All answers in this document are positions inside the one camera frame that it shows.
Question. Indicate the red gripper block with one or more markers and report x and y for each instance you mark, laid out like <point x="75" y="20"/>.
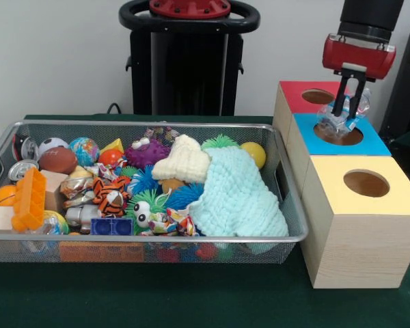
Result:
<point x="358" y="56"/>

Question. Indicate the crushed clear plastic bottle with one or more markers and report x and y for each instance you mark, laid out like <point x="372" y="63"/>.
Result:
<point x="331" y="126"/>

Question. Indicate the wooden box with three holes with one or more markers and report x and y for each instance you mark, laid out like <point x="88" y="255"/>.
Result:
<point x="358" y="239"/>

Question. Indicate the yellow ball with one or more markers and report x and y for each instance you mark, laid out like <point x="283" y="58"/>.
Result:
<point x="254" y="152"/>

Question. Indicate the light blue knitted cloth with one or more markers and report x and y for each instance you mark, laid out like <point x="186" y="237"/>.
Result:
<point x="239" y="198"/>

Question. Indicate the cream knitted cloth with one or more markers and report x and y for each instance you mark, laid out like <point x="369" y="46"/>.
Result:
<point x="184" y="164"/>

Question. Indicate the purple spiky ball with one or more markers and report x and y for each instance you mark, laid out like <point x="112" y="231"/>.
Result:
<point x="147" y="155"/>

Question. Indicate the tiger plush toy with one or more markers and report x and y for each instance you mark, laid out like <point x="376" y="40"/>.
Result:
<point x="107" y="198"/>

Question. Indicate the blue plastic toy brick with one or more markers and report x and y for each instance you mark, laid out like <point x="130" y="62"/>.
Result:
<point x="111" y="227"/>

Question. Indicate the silver metallic toy piece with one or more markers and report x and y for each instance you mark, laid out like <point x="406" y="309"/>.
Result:
<point x="77" y="215"/>

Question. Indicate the brown toy football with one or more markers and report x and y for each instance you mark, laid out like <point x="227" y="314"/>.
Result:
<point x="58" y="160"/>

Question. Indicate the small soccer ball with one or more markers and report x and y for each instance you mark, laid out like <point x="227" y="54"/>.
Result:
<point x="51" y="144"/>

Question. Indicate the long orange toy brick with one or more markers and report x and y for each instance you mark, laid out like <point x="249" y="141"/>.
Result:
<point x="29" y="198"/>

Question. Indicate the orange ball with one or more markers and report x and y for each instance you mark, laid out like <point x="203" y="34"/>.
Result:
<point x="3" y="196"/>

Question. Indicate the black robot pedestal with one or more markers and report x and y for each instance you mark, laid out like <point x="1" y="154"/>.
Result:
<point x="188" y="68"/>

